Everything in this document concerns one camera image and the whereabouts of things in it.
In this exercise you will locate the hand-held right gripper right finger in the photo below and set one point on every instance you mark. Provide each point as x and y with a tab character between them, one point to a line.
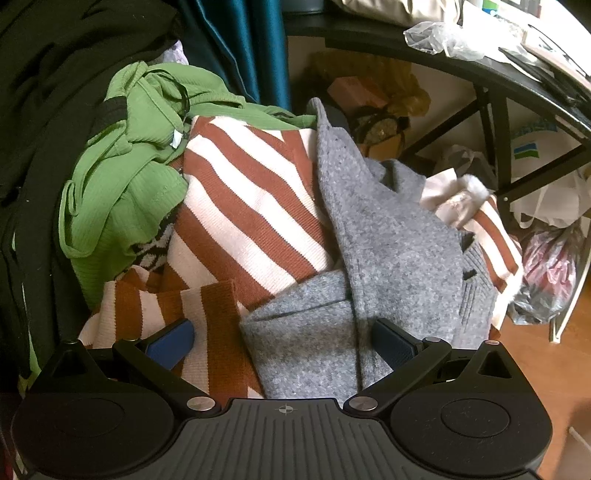
392	344

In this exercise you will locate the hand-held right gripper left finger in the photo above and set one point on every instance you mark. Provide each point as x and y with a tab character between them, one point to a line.
173	344

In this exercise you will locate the green ribbed sweater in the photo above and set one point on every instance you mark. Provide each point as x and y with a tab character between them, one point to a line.
138	184

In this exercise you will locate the black white patterned cloth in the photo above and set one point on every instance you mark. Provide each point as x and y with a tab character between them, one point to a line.
152	251

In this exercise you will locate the grey knit sweater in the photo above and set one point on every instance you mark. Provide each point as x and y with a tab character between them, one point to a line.
392	230

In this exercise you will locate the brown white striped sweater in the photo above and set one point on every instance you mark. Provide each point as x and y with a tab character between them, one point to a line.
240	207

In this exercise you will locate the pink white fluffy cloth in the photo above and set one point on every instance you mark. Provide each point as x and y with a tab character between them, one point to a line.
452	198

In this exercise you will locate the plastic bag with red contents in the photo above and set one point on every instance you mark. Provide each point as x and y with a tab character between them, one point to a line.
549	272

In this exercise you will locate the white plastic bag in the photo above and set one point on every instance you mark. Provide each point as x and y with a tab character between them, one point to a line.
461	159

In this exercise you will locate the black desk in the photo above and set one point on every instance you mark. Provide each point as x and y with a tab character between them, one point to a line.
501	138

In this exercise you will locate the white bag blue green print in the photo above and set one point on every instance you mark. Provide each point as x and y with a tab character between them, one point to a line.
540	147

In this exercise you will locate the pink box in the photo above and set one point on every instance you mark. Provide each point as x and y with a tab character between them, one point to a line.
355	87

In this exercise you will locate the yellow plastic bag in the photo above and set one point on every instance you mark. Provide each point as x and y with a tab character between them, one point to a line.
397	74

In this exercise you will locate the lavender cloth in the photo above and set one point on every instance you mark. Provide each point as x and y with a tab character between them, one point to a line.
178	53

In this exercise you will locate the teal curtain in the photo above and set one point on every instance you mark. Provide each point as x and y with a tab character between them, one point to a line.
244	46

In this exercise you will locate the clear crumpled plastic bag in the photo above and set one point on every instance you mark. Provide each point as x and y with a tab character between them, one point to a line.
438	39

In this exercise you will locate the stack of papers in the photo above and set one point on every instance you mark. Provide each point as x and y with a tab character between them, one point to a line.
554	60

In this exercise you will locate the beige cloth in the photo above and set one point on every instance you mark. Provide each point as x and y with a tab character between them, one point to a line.
392	9

